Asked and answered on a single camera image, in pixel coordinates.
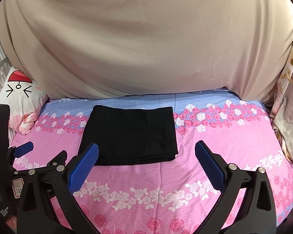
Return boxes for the cat print pillow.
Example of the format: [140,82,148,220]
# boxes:
[0,66,49,135]

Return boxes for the pink floral bed sheet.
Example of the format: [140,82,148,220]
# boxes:
[8,89,293,234]

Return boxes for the cream floral cloth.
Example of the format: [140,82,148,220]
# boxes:
[270,17,293,165]

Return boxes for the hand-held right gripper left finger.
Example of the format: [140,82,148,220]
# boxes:
[17,143,100,234]

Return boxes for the beige curtain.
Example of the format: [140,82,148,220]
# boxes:
[0,0,293,103]

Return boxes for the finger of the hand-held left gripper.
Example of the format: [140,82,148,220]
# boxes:
[13,150,68,175]
[6,141,34,167]

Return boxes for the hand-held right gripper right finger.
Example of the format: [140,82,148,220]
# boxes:
[195,140,277,234]

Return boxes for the black pants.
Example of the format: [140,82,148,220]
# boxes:
[78,105,179,167]

